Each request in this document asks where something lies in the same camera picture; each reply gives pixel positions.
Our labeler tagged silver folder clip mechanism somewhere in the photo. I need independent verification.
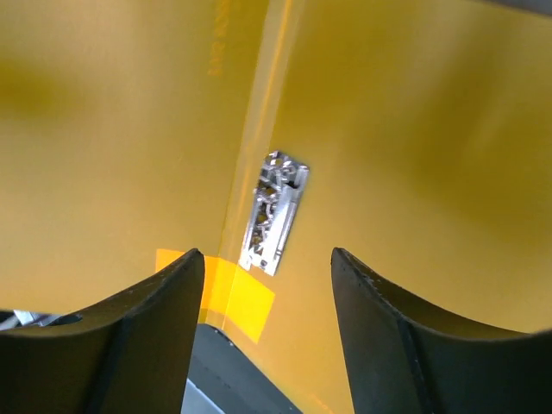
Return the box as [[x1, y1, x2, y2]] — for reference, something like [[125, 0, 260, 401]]
[[239, 151, 310, 276]]

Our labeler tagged yellow plastic folder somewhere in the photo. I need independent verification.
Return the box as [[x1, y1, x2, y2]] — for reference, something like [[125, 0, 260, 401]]
[[1, 1, 551, 413]]

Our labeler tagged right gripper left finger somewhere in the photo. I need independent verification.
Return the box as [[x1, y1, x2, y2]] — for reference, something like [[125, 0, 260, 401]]
[[1, 249, 204, 413]]

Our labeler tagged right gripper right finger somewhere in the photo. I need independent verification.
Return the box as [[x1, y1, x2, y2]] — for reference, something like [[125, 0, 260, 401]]
[[331, 248, 551, 413]]

